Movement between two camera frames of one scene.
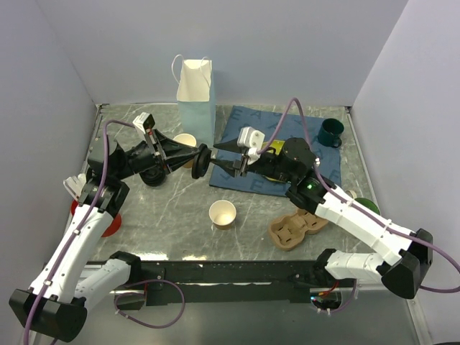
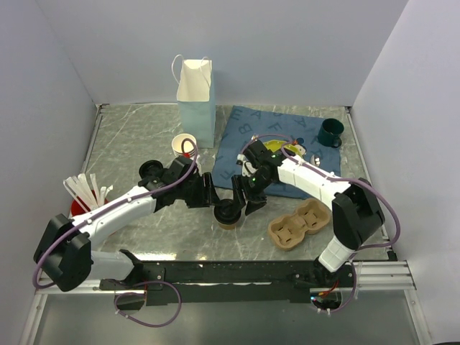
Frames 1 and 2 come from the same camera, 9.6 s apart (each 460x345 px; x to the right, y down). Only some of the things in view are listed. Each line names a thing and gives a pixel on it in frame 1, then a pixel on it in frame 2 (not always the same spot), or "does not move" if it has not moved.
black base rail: [218, 282] does not move
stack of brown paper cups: [187, 139] does not move
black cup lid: [201, 162] -> [227, 211]
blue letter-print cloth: [268, 119] does not move
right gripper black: [232, 167] -> [256, 201]
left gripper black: [175, 154] -> [208, 195]
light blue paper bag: [196, 98] does not move
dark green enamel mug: [330, 132] does not move
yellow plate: [277, 144] does not move
